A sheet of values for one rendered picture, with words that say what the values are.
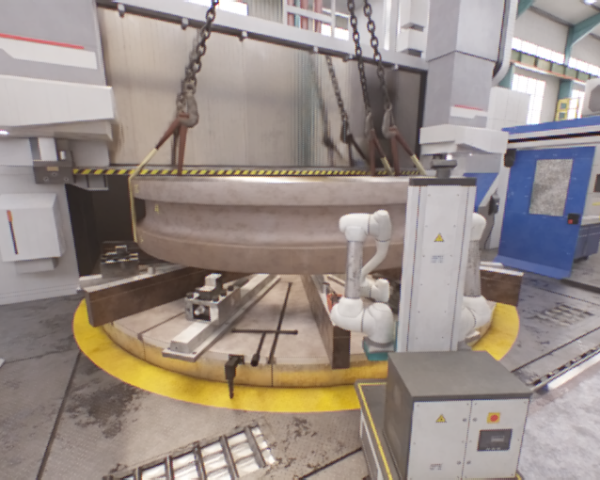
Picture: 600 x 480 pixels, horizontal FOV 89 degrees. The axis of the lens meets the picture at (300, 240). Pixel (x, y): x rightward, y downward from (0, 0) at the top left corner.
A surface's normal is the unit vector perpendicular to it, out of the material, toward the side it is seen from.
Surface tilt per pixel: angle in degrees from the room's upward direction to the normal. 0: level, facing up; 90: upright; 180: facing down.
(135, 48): 90
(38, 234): 90
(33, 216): 90
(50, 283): 90
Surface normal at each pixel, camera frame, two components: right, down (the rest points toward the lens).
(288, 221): -0.05, 0.21
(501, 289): -0.62, 0.16
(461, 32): 0.46, 0.18
